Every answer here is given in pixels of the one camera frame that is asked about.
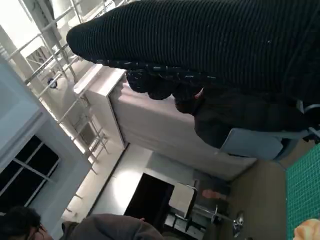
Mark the aluminium frame rack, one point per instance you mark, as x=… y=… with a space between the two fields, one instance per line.
x=42 y=30

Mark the round toy bread bun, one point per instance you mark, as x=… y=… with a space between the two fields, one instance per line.
x=308 y=231

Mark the black panel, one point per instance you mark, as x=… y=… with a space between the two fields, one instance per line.
x=150 y=195

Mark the right black gloved robot hand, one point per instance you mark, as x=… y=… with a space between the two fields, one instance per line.
x=200 y=37

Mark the person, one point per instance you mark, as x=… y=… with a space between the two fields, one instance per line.
x=112 y=227

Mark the green cutting mat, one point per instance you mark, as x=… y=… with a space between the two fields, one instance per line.
x=305 y=185

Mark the black jacket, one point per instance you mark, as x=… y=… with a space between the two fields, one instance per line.
x=237 y=117

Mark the white mesh cabinet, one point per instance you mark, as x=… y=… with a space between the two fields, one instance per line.
x=162 y=130

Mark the dark window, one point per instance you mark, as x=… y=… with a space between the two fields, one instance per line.
x=30 y=160

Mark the white office chair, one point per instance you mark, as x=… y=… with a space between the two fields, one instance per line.
x=182 y=200

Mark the grey chair with metal legs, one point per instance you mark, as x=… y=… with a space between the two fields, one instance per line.
x=250 y=145

